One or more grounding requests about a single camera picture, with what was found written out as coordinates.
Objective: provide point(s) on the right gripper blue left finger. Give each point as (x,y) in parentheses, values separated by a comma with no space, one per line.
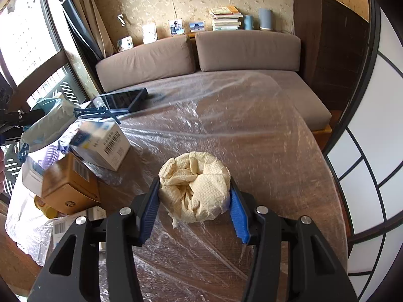
(148,211)

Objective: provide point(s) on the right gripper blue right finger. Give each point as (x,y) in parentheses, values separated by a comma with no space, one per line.
(239,213)

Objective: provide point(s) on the teal plastic bag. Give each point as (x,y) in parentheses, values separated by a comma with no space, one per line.
(59,115)

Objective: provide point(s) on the cream paper towel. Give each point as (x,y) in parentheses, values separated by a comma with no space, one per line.
(194,187)

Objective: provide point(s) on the purple plastic hair roller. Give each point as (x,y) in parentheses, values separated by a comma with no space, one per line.
(54,152)

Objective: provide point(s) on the white blue medicine box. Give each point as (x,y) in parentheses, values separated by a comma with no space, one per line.
(101,143)

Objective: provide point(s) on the brown cardboard box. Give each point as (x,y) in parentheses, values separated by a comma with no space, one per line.
(69,186)

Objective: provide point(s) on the yellow small cup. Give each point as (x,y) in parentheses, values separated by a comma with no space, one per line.
(47,210)

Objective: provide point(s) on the person left hand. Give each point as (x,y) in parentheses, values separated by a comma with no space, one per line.
(2,169)

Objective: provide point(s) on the dark tablet in blue case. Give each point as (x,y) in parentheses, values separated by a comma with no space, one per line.
(125,101)

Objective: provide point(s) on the brown sofa seat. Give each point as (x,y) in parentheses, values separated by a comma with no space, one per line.
(302,97)

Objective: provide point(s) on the left brown sofa cushion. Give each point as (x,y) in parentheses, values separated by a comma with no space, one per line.
(166,58)

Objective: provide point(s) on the brown sofa cushion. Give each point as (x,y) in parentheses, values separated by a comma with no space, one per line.
(166,58)
(245,50)

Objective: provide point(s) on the right brown sofa cushion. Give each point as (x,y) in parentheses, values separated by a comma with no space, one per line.
(245,50)

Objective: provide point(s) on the blue cylindrical cup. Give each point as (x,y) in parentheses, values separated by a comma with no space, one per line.
(248,22)

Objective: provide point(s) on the stack of books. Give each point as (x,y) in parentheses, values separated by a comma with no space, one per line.
(225,18)

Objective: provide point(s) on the dark wooden cabinet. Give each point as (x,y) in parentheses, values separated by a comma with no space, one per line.
(333,41)

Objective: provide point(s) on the grey cylindrical speaker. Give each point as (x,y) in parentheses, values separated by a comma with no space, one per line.
(265,19)

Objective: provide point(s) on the leftmost photo frame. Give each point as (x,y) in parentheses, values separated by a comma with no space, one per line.
(124,44)

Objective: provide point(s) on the photo frame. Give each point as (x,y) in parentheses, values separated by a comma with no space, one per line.
(149,33)
(176,27)
(196,26)
(124,44)

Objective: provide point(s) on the wall hook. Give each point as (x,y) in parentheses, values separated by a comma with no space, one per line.
(120,17)

